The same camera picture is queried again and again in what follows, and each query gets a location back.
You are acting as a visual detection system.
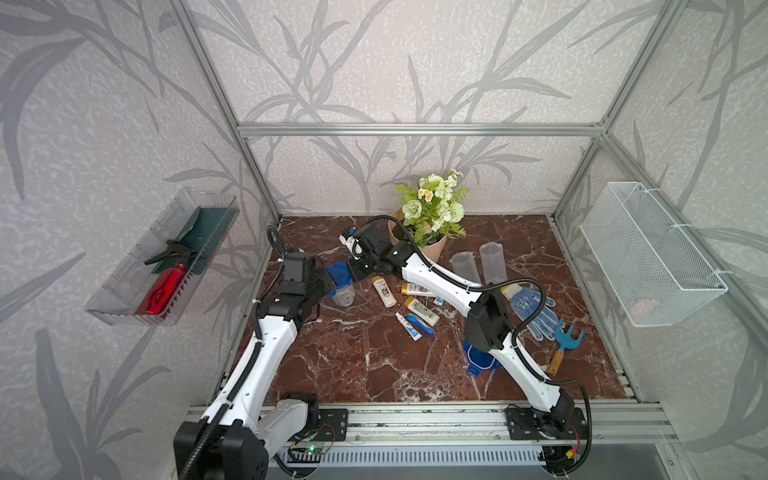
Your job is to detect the blue-lidded clear kit cup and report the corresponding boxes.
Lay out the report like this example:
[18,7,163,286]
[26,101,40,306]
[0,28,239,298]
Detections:
[479,242,508,284]
[326,261,355,308]
[450,251,482,284]

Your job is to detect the white yellow-capped lotion bottle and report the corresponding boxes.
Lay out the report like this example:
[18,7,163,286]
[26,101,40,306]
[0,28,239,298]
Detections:
[401,283,436,298]

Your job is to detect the blue cup lid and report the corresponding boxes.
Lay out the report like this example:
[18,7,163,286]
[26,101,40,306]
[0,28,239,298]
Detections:
[463,341,502,378]

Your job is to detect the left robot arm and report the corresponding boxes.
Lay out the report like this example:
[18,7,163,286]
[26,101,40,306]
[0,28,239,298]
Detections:
[173,251,335,479]

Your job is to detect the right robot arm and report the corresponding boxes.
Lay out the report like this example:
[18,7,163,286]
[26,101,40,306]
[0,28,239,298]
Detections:
[339,215,578,431]

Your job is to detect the blue toothbrush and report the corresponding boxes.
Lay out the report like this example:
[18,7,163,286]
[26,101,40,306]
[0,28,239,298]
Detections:
[405,314,435,336]

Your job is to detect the green white artificial flowers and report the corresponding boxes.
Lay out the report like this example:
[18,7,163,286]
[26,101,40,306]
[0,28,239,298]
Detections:
[395,170,468,247]

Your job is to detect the small white toothpaste tube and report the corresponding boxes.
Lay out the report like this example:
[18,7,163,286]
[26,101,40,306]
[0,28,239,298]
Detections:
[395,312,422,341]

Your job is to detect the red spray bottle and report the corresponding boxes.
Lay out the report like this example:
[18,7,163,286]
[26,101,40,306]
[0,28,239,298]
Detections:
[140,264,187,315]

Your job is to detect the white blue dotted work glove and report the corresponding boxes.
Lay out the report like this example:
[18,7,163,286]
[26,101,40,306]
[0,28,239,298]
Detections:
[501,284,563,342]

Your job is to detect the pink item in basket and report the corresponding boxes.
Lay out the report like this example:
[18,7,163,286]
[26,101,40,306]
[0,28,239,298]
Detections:
[629,298,660,324]

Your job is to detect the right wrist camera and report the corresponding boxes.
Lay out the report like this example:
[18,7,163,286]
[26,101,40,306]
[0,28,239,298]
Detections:
[339,227,363,259]

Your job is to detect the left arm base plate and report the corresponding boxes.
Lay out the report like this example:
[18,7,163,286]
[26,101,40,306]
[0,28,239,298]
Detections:
[309,408,350,442]

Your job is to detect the clear plastic wall tray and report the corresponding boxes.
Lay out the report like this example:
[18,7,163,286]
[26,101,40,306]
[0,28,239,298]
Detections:
[85,187,240,327]

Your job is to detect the wooden handled brush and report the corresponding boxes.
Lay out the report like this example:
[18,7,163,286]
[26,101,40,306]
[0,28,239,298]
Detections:
[546,321,584,378]

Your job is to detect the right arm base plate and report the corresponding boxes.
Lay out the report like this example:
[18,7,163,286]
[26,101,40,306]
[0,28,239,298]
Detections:
[504,404,589,442]

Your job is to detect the white wire mesh basket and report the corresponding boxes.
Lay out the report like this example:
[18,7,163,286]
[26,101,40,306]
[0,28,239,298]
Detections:
[580,182,729,328]

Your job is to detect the aluminium front rail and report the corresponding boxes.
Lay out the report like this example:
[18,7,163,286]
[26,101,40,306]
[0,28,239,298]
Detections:
[333,400,679,448]

